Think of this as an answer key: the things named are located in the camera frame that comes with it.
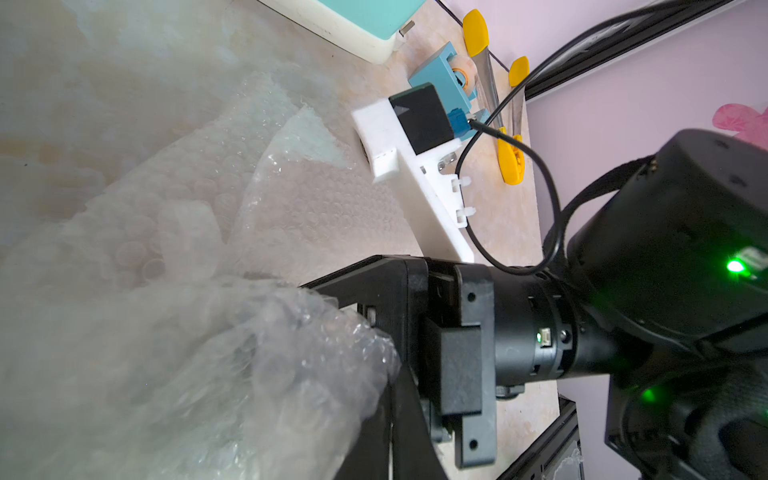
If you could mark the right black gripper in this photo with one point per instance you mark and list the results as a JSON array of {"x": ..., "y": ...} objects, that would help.
[{"x": 471, "y": 335}]

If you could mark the clear bubble wrap sheet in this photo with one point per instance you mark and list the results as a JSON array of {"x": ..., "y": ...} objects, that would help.
[{"x": 111, "y": 370}]

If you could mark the teal tape dispenser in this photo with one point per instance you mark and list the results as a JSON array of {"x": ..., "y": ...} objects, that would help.
[{"x": 447, "y": 81}]

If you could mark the white ceramic mug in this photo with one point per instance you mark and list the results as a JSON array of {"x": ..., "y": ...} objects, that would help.
[{"x": 190, "y": 239}]

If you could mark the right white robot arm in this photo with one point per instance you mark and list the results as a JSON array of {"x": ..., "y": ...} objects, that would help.
[{"x": 664, "y": 290}]

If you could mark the mint green toaster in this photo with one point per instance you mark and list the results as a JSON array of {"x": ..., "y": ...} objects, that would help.
[{"x": 368, "y": 29}]

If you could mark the yellow metal kitchen tongs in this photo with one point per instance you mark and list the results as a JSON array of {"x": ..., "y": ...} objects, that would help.
[{"x": 476, "y": 37}]

